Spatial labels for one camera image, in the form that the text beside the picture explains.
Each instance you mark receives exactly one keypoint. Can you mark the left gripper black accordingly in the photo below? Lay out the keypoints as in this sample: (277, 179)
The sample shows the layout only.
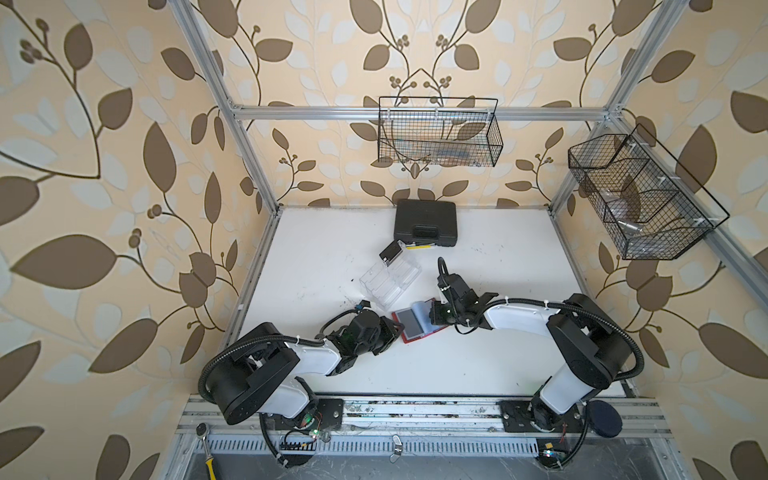
(388, 331)

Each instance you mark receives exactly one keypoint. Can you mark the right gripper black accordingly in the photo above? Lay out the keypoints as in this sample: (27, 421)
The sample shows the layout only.
(434, 313)

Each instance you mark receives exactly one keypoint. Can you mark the red leather card holder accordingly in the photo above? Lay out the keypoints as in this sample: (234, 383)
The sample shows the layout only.
(422, 310)

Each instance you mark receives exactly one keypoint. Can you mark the clear plastic organizer box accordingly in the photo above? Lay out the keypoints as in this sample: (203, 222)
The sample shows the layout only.
(384, 285)

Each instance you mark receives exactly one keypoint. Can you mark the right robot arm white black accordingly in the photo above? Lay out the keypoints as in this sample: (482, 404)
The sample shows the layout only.
(596, 351)

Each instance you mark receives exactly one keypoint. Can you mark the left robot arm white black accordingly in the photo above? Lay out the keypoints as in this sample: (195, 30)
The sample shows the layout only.
(264, 371)

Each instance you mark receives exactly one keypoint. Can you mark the black plastic tool case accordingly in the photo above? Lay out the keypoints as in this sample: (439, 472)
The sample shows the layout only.
(426, 222)

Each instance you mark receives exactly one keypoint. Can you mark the dark round disc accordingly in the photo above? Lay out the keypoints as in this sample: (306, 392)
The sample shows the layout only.
(604, 419)

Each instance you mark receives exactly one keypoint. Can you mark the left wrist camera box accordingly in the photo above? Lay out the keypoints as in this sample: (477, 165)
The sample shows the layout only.
(365, 327)

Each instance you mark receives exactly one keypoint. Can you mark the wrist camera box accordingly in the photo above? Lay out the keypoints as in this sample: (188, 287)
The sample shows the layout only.
(456, 291)
(365, 327)

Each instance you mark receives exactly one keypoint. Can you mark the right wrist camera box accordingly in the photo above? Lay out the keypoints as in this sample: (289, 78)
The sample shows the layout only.
(456, 291)

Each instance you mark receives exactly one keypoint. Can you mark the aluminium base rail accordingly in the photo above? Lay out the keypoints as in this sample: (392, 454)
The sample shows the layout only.
(427, 437)

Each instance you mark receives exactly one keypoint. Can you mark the black wire basket back wall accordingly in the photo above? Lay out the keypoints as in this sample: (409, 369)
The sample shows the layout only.
(439, 130)

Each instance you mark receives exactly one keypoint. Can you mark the black wire basket wall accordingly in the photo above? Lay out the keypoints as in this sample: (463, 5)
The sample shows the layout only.
(439, 130)
(652, 205)

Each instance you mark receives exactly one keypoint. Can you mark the yellow handled ratchet tool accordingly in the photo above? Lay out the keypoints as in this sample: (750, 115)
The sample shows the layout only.
(202, 432)

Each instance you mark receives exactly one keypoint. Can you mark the black wire basket right wall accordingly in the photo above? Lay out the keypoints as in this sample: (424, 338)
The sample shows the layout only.
(652, 205)

